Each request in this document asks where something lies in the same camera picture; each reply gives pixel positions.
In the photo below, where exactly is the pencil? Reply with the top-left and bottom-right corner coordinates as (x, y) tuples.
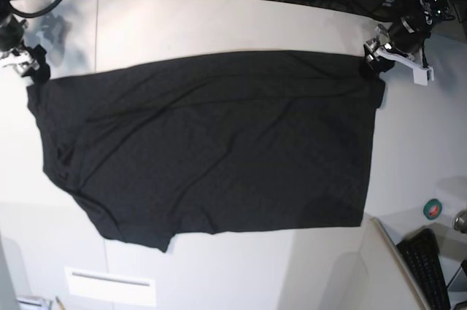
(55, 297), (66, 310)

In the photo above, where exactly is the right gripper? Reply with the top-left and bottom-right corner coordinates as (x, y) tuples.
(1, 18), (50, 83)

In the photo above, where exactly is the black t-shirt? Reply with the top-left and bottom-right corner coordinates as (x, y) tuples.
(27, 50), (385, 251)

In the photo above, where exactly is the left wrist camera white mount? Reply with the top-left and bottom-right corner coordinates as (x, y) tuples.
(363, 24), (435, 86)

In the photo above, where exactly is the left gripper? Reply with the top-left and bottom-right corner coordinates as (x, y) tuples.
(359, 14), (433, 77)

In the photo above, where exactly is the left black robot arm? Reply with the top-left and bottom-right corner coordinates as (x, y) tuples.
(363, 0), (454, 85)

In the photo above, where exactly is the green tape roll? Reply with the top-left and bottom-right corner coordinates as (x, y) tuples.
(422, 198), (443, 220)

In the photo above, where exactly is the silver round knob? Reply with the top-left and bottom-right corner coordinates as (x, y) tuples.
(452, 209), (467, 234)

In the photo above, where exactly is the white desk divider panel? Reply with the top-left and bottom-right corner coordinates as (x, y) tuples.
(360, 218), (430, 310)

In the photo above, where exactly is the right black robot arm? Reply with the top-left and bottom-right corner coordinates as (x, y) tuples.
(1, 0), (63, 84)

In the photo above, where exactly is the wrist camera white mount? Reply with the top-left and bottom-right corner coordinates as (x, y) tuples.
(1, 47), (40, 77)
(363, 24), (435, 86)

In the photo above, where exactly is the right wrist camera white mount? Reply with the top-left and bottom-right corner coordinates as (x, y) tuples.
(1, 47), (40, 77)

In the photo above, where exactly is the black keyboard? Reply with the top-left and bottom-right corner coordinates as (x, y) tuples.
(397, 228), (451, 310)

